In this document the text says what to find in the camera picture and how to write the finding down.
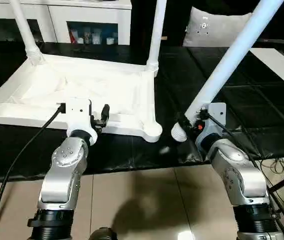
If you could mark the white plastic table top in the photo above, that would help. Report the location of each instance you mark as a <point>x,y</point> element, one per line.
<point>82,90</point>

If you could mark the white plastic table leg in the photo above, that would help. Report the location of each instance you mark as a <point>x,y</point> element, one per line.
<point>155,35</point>
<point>231,55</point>
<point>24,30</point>

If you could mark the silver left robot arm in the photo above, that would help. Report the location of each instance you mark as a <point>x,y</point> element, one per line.
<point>64,170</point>

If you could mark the black work mat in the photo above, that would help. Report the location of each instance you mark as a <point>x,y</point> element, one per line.
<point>261,110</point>

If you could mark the small yellow tag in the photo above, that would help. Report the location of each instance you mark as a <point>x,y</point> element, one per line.
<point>163,38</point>

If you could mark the grey pillow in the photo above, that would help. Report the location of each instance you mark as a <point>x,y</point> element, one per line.
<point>216,30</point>

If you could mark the white flat board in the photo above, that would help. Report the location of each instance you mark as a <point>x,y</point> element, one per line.
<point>281,67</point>

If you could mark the white cabinet with glass doors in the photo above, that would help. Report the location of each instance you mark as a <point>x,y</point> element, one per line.
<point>57,17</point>

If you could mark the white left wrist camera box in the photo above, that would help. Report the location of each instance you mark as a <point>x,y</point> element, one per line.
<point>79,117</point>

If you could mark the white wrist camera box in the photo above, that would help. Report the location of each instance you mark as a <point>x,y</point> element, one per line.
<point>79,117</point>
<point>211,120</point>

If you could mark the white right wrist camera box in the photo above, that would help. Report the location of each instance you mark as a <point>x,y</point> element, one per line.
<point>211,120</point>

